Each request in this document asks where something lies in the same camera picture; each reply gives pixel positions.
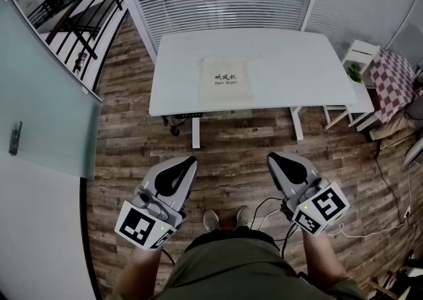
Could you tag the person's olive shirt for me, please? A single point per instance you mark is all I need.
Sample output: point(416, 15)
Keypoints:
point(238, 275)

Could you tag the black desk control panel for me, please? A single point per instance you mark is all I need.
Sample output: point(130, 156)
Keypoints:
point(188, 115)

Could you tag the person's right shoe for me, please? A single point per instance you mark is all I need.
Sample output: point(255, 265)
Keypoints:
point(244, 216)

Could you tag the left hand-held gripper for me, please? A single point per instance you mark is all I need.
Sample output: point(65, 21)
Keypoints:
point(145, 222)

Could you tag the person's shoe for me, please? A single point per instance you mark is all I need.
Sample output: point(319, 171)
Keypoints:
point(211, 221)
point(244, 216)

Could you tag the black bag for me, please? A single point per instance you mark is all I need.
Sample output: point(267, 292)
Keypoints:
point(414, 107)

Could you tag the person's black trousers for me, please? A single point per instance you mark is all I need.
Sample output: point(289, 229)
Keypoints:
point(231, 234)

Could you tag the black metal railing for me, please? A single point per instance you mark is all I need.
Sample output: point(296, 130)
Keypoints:
point(78, 8)

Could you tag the person's left forearm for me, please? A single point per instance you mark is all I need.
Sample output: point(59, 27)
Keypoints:
point(138, 272)

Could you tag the wide white venetian blind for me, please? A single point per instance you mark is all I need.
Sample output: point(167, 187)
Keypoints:
point(185, 11)

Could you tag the green potted plant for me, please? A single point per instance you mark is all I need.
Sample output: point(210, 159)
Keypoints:
point(356, 74)

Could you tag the narrow white venetian blind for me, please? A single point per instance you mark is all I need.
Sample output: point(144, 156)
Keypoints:
point(357, 1)

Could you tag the red white checkered cloth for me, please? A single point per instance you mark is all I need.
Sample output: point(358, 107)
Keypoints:
point(393, 87)

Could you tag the black device with blue screen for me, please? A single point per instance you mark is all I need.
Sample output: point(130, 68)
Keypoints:
point(304, 279)

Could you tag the beige cloth drawstring bag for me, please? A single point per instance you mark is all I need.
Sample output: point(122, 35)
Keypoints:
point(228, 94)

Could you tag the person's left shoe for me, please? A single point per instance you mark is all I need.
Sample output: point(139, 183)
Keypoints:
point(211, 221)

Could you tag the person's right forearm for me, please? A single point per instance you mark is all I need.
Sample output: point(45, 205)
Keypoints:
point(324, 259)

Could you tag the frosted glass door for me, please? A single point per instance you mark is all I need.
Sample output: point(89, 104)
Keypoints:
point(49, 94)

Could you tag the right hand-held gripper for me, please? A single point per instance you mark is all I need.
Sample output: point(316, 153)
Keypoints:
point(324, 207)

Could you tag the white table leg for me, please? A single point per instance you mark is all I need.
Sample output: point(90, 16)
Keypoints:
point(297, 125)
point(196, 133)

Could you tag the beige cloth bundle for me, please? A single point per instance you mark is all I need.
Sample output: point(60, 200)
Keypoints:
point(393, 133)

